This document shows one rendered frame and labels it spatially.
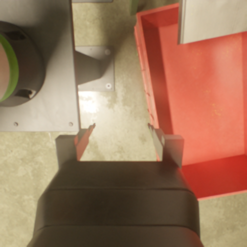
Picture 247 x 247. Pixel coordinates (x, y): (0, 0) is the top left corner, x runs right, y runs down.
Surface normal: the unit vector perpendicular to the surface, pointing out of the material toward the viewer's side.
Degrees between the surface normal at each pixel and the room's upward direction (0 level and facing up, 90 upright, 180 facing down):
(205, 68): 0
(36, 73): 62
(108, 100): 0
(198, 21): 30
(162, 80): 0
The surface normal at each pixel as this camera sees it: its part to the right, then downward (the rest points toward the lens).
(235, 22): 0.09, 0.72
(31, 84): 0.81, 0.51
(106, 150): 0.00, 0.29
